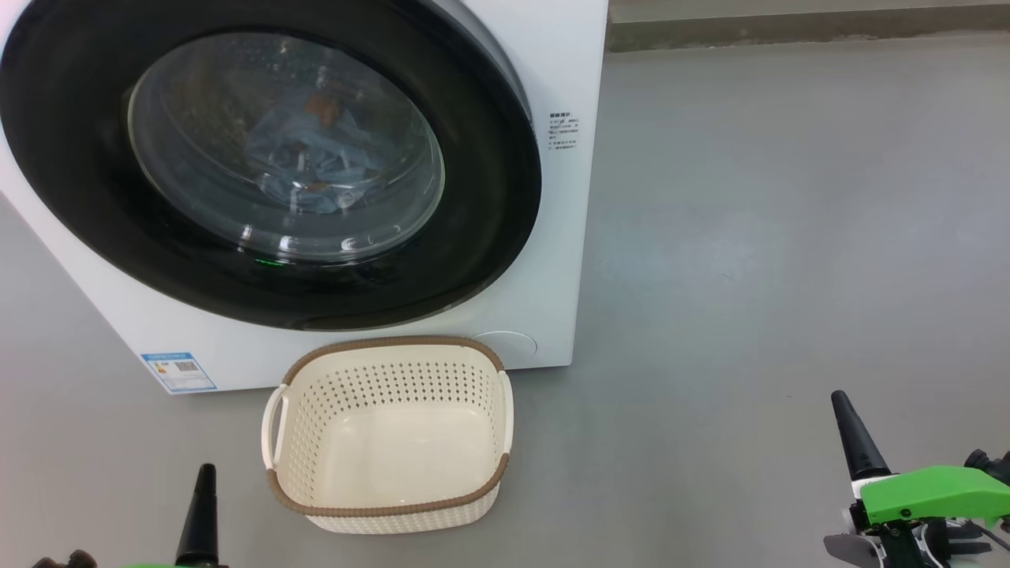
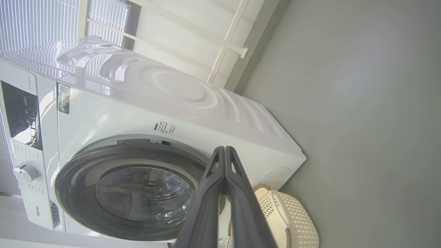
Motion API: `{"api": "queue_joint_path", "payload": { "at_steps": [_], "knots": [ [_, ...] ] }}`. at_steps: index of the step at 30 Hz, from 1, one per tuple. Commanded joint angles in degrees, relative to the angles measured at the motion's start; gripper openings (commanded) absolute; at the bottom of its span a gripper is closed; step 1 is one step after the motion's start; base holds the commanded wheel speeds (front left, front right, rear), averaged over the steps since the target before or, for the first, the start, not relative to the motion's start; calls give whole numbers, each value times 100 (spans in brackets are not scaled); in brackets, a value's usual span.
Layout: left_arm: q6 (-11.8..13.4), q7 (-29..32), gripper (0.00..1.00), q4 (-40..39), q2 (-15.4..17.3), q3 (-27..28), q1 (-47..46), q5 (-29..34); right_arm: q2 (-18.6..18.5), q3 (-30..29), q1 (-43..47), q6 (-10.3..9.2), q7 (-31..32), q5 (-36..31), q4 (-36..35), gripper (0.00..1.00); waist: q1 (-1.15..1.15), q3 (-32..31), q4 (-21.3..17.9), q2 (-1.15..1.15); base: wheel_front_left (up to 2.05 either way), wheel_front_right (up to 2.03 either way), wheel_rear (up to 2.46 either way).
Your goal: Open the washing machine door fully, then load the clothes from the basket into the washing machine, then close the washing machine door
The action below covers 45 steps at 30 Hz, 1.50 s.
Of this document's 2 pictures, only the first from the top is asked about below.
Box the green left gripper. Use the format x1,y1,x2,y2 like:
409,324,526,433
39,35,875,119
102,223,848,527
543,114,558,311
122,463,231,568

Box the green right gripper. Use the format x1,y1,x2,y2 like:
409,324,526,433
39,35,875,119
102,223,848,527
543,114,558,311
825,390,1010,568

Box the brown wall baseboard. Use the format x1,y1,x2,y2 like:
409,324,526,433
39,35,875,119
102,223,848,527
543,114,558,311
606,6,1010,53

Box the blue energy label sticker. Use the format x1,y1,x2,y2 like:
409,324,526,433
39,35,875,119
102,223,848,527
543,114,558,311
140,351,218,394

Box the black round washing machine door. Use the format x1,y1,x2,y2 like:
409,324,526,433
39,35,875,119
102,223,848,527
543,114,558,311
0,0,543,331

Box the cream perforated laundry basket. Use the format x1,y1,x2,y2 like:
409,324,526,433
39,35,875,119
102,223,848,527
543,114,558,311
260,335,515,536

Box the round white drain filter cover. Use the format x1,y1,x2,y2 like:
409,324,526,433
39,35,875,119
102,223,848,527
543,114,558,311
473,330,539,369

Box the white washing machine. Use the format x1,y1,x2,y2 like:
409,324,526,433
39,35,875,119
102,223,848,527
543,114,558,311
0,0,608,394

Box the small printed text sticker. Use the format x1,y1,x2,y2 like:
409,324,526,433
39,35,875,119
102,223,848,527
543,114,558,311
548,112,583,151

